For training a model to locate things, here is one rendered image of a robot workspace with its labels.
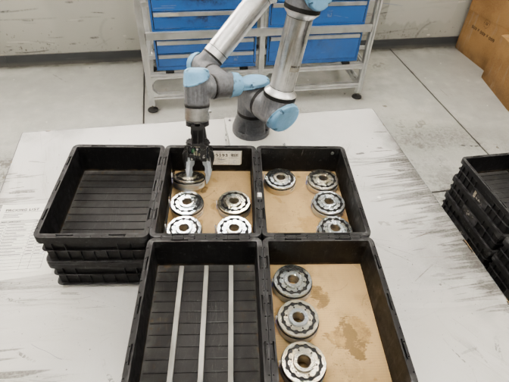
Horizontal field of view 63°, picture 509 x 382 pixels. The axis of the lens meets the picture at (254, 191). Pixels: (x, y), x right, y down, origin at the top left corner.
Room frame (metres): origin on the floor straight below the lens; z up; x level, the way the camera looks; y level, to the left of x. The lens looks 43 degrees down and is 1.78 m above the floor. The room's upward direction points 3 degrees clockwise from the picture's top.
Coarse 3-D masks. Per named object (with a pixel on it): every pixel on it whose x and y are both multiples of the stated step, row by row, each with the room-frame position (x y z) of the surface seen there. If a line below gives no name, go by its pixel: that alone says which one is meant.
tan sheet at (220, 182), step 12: (216, 180) 1.04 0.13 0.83; (228, 180) 1.04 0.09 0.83; (240, 180) 1.05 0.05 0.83; (180, 192) 0.98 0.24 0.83; (204, 192) 0.98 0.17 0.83; (216, 192) 0.98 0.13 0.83; (216, 204) 0.93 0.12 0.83; (168, 216) 0.87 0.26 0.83; (204, 216) 0.87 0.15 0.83; (216, 216) 0.88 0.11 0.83; (204, 228) 0.82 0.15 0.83; (252, 228) 0.83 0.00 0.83
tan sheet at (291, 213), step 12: (300, 180) 1.06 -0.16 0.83; (264, 192) 1.00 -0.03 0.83; (300, 192) 1.01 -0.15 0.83; (336, 192) 1.02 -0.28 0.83; (276, 204) 0.94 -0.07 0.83; (288, 204) 0.95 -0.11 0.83; (300, 204) 0.95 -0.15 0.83; (276, 216) 0.89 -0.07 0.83; (288, 216) 0.89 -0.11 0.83; (300, 216) 0.90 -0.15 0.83; (312, 216) 0.90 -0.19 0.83; (276, 228) 0.84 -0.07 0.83; (288, 228) 0.84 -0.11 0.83; (300, 228) 0.84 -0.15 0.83; (312, 228) 0.85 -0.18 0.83
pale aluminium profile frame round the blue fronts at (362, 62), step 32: (160, 32) 2.71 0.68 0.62; (192, 32) 2.76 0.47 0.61; (256, 32) 2.85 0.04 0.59; (320, 32) 2.95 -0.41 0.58; (352, 32) 3.00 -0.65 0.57; (256, 64) 2.96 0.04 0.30; (320, 64) 3.00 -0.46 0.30; (352, 64) 3.03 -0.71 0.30; (160, 96) 2.71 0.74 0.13; (352, 96) 3.06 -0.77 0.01
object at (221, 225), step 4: (232, 216) 0.85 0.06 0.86; (236, 216) 0.85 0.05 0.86; (224, 220) 0.83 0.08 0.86; (228, 220) 0.84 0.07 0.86; (232, 220) 0.84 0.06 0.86; (236, 220) 0.84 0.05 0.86; (240, 220) 0.84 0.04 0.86; (244, 220) 0.84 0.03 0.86; (220, 224) 0.82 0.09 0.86; (224, 224) 0.82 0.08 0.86; (244, 224) 0.82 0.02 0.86; (248, 224) 0.82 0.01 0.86; (220, 228) 0.80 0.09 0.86; (224, 228) 0.80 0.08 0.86; (244, 228) 0.80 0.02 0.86; (248, 228) 0.81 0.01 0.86; (220, 232) 0.79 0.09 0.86; (224, 232) 0.79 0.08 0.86; (244, 232) 0.79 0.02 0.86; (248, 232) 0.79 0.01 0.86
